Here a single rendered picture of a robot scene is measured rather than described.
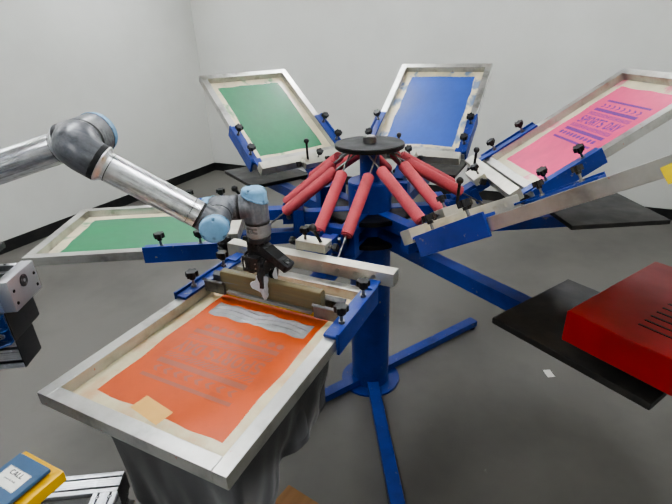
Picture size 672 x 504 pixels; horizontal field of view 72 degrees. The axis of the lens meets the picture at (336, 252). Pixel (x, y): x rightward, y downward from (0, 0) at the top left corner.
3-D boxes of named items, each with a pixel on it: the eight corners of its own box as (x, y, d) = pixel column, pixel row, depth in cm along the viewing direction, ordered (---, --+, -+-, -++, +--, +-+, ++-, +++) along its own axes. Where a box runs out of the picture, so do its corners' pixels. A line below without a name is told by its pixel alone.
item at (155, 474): (251, 567, 120) (228, 448, 101) (127, 501, 138) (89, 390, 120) (258, 556, 122) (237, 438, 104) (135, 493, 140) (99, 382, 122)
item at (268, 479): (255, 558, 121) (235, 441, 103) (243, 552, 123) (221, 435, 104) (333, 432, 158) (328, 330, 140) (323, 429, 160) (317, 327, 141)
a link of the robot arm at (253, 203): (238, 184, 138) (267, 182, 139) (243, 218, 143) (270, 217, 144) (236, 192, 131) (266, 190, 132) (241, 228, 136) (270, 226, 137)
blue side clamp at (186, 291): (188, 313, 153) (184, 295, 150) (177, 310, 155) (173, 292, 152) (242, 273, 177) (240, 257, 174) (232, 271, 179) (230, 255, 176)
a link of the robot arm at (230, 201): (196, 205, 128) (236, 202, 129) (202, 192, 138) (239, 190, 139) (200, 231, 132) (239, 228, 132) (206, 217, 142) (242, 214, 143)
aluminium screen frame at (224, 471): (228, 491, 91) (226, 477, 90) (41, 403, 115) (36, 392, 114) (375, 299, 155) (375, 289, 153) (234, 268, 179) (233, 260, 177)
